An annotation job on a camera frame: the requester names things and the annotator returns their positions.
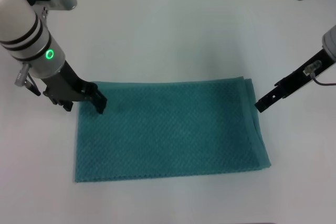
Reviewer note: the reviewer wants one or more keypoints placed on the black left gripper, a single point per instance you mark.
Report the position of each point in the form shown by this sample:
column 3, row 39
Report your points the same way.
column 65, row 85

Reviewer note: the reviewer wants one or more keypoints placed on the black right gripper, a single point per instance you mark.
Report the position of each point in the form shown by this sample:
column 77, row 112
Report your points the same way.
column 304, row 77

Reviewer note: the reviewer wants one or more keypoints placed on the teal waffle-weave towel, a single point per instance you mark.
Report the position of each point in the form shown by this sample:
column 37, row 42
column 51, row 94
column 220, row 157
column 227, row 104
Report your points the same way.
column 170, row 129

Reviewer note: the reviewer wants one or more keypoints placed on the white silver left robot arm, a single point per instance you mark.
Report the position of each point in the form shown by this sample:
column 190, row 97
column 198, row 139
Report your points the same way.
column 23, row 30

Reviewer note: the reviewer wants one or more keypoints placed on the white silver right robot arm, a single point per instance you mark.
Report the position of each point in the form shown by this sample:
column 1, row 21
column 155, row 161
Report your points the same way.
column 330, row 43

